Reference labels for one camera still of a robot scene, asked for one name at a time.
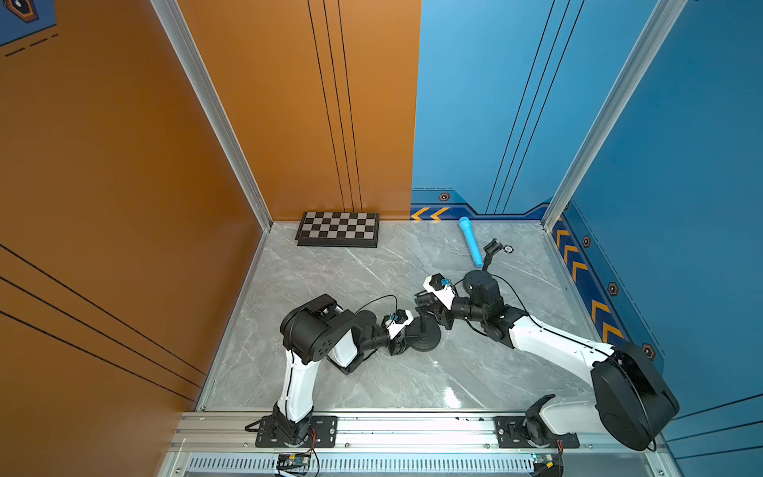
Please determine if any black stand pole with clip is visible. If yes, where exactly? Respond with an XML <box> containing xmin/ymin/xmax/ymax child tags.
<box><xmin>482</xmin><ymin>238</ymin><xmax>505</xmax><ymax>270</ymax></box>

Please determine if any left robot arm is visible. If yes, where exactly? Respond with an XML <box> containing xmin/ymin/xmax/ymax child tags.
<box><xmin>272</xmin><ymin>294</ymin><xmax>414</xmax><ymax>446</ymax></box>

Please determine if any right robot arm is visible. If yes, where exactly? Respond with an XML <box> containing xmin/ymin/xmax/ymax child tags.
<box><xmin>414</xmin><ymin>270</ymin><xmax>680</xmax><ymax>451</ymax></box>

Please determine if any light blue toy microphone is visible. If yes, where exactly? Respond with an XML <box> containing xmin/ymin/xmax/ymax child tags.
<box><xmin>458</xmin><ymin>217</ymin><xmax>484</xmax><ymax>268</ymax></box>

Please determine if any black white checkerboard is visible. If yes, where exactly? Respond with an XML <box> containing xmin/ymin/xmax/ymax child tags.
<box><xmin>295</xmin><ymin>212</ymin><xmax>380</xmax><ymax>248</ymax></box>

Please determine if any left green circuit board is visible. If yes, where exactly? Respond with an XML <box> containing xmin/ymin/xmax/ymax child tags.
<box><xmin>274</xmin><ymin>453</ymin><xmax>312</xmax><ymax>476</ymax></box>

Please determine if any green circuit board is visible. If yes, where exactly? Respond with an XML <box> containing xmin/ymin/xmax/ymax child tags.
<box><xmin>530</xmin><ymin>454</ymin><xmax>564</xmax><ymax>477</ymax></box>
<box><xmin>274</xmin><ymin>453</ymin><xmax>312</xmax><ymax>476</ymax></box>

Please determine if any right green circuit board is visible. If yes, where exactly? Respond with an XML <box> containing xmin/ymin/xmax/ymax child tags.
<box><xmin>530</xmin><ymin>454</ymin><xmax>564</xmax><ymax>477</ymax></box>

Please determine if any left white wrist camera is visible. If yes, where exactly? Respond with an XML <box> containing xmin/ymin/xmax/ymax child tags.
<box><xmin>383</xmin><ymin>309</ymin><xmax>414</xmax><ymax>341</ymax></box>

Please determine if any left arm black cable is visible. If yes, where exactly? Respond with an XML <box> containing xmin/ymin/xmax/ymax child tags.
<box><xmin>352</xmin><ymin>294</ymin><xmax>399</xmax><ymax>323</ymax></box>

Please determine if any aluminium rail frame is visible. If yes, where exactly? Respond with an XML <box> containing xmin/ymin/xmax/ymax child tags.
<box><xmin>158</xmin><ymin>411</ymin><xmax>681</xmax><ymax>476</ymax></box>

